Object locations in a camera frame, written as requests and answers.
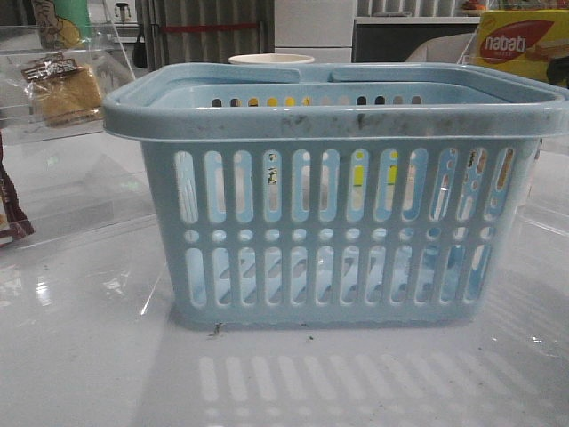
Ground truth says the light blue plastic basket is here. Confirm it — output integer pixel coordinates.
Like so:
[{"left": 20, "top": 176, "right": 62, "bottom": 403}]
[{"left": 103, "top": 63, "right": 568, "bottom": 326}]

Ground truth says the yellow Nabati wafer box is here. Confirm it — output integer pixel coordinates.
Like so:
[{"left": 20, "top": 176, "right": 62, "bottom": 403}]
[{"left": 469, "top": 10, "right": 568, "bottom": 87}]

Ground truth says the bread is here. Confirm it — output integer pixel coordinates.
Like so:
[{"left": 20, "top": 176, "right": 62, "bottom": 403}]
[{"left": 20, "top": 52, "right": 102, "bottom": 128}]

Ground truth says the brown snack packet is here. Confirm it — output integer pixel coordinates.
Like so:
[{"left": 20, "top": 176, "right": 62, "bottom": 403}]
[{"left": 0, "top": 162, "right": 36, "bottom": 248}]

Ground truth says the green cartoon drink can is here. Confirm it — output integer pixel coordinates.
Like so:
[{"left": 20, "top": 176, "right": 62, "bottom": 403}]
[{"left": 32, "top": 0, "right": 91, "bottom": 50}]

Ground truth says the clear acrylic shelf left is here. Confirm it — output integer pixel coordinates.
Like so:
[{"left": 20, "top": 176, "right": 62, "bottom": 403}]
[{"left": 1, "top": 1, "right": 172, "bottom": 310}]

